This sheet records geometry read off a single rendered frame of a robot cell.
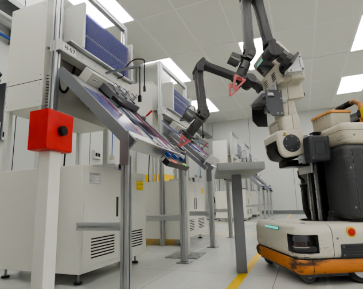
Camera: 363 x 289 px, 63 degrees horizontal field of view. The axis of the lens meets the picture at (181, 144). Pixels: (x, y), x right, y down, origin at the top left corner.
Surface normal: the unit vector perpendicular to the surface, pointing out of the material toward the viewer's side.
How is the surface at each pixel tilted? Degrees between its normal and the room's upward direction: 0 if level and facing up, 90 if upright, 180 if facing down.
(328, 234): 84
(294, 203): 90
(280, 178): 90
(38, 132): 90
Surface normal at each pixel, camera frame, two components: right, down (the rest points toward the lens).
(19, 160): 0.93, -0.10
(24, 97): -0.37, -0.17
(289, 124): 0.09, -0.19
